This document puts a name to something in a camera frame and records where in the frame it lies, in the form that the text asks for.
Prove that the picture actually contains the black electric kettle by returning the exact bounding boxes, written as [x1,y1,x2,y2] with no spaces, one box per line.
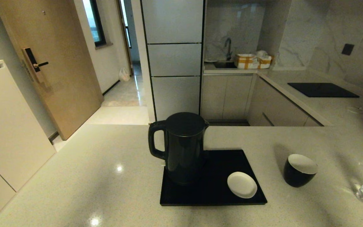
[148,112,210,186]

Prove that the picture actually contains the black mug white inside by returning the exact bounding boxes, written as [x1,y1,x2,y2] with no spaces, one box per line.
[284,154,318,188]

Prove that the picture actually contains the beige under-sink cabinets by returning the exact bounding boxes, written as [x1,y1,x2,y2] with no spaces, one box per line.
[200,74,254,122]

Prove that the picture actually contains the tall grey panel cabinet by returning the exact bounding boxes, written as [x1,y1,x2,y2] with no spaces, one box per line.
[141,0,205,124]

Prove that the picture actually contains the kitchen sink basin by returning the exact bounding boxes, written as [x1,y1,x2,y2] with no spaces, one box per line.
[214,61,237,69]

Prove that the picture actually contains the white plastic bag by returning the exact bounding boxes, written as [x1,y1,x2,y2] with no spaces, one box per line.
[119,68,131,82]

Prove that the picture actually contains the dark kitchen faucet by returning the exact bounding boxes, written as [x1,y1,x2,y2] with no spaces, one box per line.
[224,38,233,61]

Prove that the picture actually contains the black rectangular tray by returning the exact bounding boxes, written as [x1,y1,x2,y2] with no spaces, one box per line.
[160,150,268,206]

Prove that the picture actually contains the yellow white box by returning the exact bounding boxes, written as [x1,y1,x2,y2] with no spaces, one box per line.
[234,54,259,69]

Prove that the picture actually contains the white round saucer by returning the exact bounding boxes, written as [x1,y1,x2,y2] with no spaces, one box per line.
[227,172,258,199]

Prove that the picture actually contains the beige counter side cabinets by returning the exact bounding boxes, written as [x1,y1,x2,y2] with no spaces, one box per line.
[248,76,324,127]

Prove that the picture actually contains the small cardboard box white bag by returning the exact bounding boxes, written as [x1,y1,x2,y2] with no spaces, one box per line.
[256,50,273,69]

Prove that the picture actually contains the dark framed window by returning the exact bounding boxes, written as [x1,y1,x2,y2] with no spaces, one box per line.
[83,0,107,48]

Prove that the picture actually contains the light wooden door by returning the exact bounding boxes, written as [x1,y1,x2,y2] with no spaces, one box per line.
[0,0,104,141]

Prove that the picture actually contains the black induction cooktop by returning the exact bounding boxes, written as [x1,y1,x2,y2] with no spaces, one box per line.
[288,83,360,98]

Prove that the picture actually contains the white storage cabinet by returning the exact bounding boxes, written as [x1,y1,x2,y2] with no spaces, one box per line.
[0,60,57,227]

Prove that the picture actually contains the black gold door lock handle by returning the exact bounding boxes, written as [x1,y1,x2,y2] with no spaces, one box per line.
[22,48,49,84]

